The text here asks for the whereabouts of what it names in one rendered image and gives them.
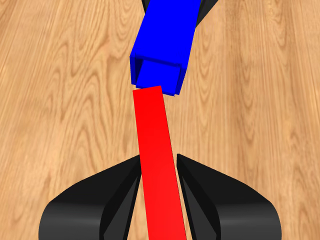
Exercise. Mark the blue hollow socket block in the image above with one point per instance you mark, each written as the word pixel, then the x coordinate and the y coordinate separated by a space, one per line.
pixel 165 32

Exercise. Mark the thin red peg bar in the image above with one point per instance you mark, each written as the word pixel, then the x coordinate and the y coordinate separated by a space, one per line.
pixel 157 162

